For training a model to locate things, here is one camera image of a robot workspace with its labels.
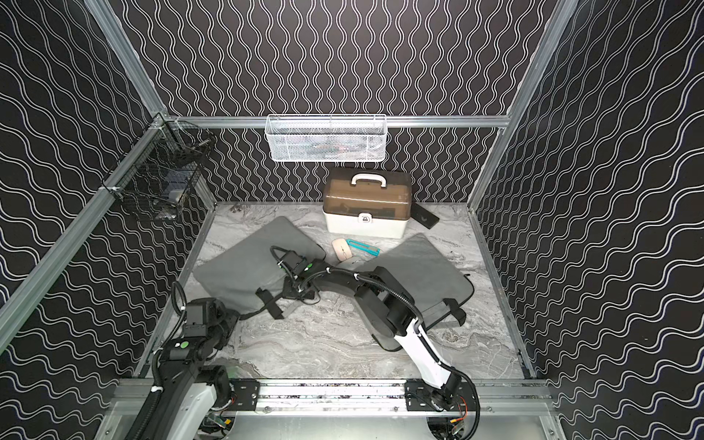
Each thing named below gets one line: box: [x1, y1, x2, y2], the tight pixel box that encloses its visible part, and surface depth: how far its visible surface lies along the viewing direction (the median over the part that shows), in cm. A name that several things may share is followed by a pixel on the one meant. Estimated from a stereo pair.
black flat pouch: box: [410, 202, 440, 230], surface depth 115 cm
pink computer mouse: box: [331, 237, 353, 262], surface depth 105 cm
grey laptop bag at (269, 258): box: [192, 216, 327, 314], surface depth 97 cm
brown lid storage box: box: [322, 166, 413, 240], surface depth 102 cm
